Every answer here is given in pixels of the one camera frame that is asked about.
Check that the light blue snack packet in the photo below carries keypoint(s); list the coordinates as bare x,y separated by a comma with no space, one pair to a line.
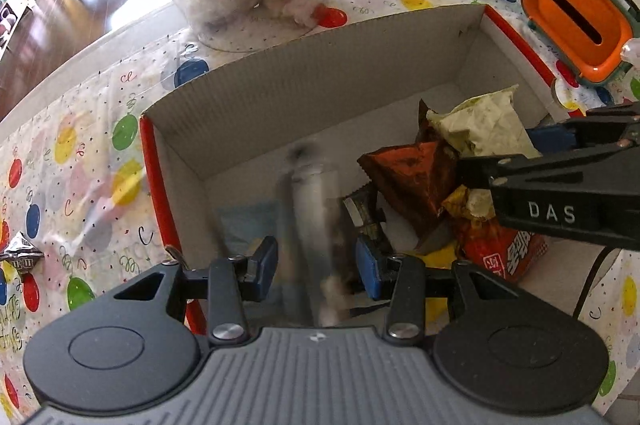
247,227

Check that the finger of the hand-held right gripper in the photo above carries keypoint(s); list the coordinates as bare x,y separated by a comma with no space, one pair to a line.
552,137
525,170

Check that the red snack packet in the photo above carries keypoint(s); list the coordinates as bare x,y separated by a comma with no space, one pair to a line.
505,250

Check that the red white cardboard box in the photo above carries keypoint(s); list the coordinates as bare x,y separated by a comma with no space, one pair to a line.
300,105

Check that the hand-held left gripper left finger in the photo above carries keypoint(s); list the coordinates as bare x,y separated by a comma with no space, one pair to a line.
267,267

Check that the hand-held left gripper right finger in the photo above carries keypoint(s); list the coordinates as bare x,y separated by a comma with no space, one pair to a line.
369,270

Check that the yellow orange snack packet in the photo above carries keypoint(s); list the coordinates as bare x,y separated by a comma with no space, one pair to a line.
470,202

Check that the brown snack packet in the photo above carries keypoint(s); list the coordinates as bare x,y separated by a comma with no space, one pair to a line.
410,182

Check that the white shelf unit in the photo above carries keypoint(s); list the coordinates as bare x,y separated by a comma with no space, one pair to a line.
12,20

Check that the orange green tissue holder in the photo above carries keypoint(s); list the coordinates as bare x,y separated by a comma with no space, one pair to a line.
565,25

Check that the balloon print tablecloth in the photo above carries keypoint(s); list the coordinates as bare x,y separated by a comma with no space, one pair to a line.
85,165

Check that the pale yellow snack packet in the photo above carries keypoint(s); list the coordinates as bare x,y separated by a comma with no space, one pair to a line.
480,122

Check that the black gold snack packet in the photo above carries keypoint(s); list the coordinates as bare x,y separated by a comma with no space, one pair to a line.
312,225

